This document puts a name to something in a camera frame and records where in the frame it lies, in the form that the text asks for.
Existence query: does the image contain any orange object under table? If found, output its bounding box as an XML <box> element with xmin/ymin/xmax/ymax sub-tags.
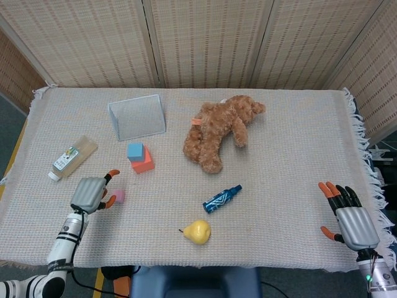
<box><xmin>112</xmin><ymin>275</ymin><xmax>133</xmax><ymax>298</ymax></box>

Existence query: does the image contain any light blue mesh holder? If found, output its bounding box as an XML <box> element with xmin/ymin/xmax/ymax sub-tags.
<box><xmin>107</xmin><ymin>94</ymin><xmax>167</xmax><ymax>142</ymax></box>

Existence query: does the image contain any black cable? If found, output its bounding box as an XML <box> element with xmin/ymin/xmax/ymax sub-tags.
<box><xmin>71</xmin><ymin>268</ymin><xmax>132</xmax><ymax>298</ymax></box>

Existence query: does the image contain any clear plastic drink bottle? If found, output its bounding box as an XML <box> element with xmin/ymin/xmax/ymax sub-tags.
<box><xmin>48</xmin><ymin>135</ymin><xmax>99</xmax><ymax>181</ymax></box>

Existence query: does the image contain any woven folding screen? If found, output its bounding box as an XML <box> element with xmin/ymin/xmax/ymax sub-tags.
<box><xmin>0</xmin><ymin>0</ymin><xmax>397</xmax><ymax>147</ymax></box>

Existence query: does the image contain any brown teddy bear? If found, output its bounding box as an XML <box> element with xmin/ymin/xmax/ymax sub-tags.
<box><xmin>182</xmin><ymin>94</ymin><xmax>267</xmax><ymax>174</ymax></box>

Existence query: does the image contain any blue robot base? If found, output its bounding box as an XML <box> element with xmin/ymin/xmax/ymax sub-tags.
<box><xmin>130</xmin><ymin>265</ymin><xmax>263</xmax><ymax>298</ymax></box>

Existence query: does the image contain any beige woven tablecloth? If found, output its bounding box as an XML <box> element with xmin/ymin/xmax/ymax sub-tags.
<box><xmin>0</xmin><ymin>86</ymin><xmax>395</xmax><ymax>274</ymax></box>

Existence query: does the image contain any medium blue wooden block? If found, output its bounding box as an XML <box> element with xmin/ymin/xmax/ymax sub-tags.
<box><xmin>127</xmin><ymin>143</ymin><xmax>145</xmax><ymax>163</ymax></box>

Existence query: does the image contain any blue spray bottle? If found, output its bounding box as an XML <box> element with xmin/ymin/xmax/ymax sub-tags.
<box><xmin>202</xmin><ymin>184</ymin><xmax>243</xmax><ymax>214</ymax></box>

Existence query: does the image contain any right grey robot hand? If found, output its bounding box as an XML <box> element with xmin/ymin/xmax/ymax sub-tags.
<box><xmin>318</xmin><ymin>181</ymin><xmax>381</xmax><ymax>251</ymax></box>

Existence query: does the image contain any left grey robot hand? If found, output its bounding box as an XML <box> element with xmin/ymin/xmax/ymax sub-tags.
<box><xmin>70</xmin><ymin>169</ymin><xmax>121</xmax><ymax>215</ymax></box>

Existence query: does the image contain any yellow pear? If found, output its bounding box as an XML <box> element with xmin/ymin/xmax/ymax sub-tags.
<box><xmin>178</xmin><ymin>219</ymin><xmax>212</xmax><ymax>246</ymax></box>

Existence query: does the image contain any large orange wooden block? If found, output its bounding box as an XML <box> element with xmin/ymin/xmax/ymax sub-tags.
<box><xmin>131</xmin><ymin>147</ymin><xmax>156</xmax><ymax>174</ymax></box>

